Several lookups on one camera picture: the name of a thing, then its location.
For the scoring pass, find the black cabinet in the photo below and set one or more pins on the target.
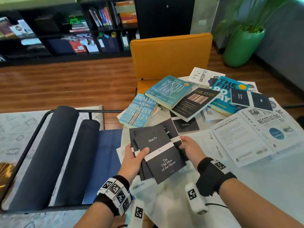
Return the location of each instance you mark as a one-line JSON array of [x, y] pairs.
[[164, 16]]

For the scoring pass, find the orange upholstered chair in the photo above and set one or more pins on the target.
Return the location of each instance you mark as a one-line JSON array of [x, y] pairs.
[[171, 54]]

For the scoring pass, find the white wall outlet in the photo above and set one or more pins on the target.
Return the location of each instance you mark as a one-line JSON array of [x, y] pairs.
[[202, 22]]

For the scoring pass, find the person's left hand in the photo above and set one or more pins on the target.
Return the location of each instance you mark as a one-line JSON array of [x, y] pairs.
[[129, 166]]

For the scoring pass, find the light blue paperback book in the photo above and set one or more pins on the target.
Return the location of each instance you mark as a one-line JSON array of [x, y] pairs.
[[137, 109]]

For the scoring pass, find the person's right forearm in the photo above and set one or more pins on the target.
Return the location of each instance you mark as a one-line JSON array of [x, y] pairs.
[[256, 206]]

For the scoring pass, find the white marker-tagged wrist camera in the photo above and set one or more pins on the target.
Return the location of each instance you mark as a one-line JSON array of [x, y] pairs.
[[194, 197], [137, 213]]

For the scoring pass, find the person's right hand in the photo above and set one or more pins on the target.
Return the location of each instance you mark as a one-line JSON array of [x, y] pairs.
[[192, 151]]

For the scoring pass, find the green palm plant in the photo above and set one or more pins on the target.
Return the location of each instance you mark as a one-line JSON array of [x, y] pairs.
[[249, 11]]

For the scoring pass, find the green plant pot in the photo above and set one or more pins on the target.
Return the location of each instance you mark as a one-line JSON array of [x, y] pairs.
[[242, 49]]

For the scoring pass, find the white book with body sketches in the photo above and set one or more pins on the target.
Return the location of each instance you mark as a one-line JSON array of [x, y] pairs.
[[202, 75]]

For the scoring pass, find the black book with barcode print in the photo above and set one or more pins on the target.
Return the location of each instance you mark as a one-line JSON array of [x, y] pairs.
[[190, 106]]

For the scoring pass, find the black bookshelf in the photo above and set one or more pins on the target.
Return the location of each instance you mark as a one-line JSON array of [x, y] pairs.
[[35, 59]]

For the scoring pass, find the red box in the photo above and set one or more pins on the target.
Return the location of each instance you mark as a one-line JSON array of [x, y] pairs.
[[77, 47]]

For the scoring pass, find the gold metal side table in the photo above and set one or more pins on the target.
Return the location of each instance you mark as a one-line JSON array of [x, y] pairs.
[[6, 178]]

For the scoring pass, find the teal hardcover book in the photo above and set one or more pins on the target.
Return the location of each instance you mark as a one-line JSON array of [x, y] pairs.
[[166, 90]]

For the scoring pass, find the white book with gold circle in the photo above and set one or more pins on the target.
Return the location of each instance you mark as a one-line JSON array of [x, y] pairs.
[[251, 86]]

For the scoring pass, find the black roll-cushion lounge chair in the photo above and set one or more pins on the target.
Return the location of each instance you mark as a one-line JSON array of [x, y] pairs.
[[47, 151], [301, 123]]

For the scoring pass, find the black marker-tagged wristband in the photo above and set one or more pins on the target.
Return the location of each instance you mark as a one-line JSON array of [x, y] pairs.
[[211, 180], [114, 187]]

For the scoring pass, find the row of shelved books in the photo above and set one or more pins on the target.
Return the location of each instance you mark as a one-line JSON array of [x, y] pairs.
[[104, 17]]

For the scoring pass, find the grey patterned rug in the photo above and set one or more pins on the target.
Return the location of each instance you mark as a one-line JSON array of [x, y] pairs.
[[23, 130]]

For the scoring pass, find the white marble table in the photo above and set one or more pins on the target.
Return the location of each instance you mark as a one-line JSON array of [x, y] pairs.
[[261, 173]]

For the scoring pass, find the orange striped boxes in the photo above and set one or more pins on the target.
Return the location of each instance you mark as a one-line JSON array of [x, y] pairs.
[[127, 15]]

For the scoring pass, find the blue book with yellow dot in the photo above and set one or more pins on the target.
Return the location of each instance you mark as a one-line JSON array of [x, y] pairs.
[[221, 86]]

